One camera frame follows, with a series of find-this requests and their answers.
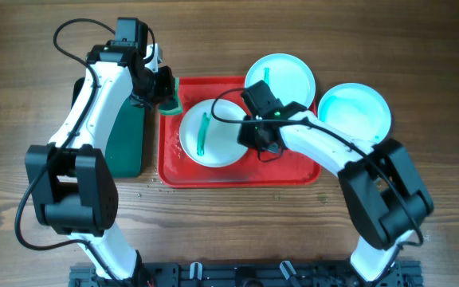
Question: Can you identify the dark green tray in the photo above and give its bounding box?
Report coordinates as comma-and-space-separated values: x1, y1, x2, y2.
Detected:
68, 77, 145, 179

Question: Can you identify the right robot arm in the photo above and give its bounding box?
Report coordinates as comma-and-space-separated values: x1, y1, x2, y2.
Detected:
238, 81, 434, 282

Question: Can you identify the white plate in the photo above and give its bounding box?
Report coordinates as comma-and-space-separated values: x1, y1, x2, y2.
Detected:
179, 99, 248, 167
318, 83, 392, 144
245, 53, 316, 108

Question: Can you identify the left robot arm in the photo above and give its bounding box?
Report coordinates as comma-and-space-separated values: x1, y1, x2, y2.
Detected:
14, 18, 182, 286

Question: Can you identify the red plastic tray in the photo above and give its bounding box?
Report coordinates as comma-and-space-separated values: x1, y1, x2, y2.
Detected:
157, 76, 322, 188

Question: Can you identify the white plate top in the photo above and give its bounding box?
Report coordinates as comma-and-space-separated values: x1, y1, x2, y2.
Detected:
245, 53, 316, 108

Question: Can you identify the green sponge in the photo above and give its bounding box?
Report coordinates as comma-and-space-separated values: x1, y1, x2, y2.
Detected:
159, 77, 183, 116

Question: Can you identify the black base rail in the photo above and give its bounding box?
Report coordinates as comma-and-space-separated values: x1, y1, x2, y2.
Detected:
68, 261, 424, 287

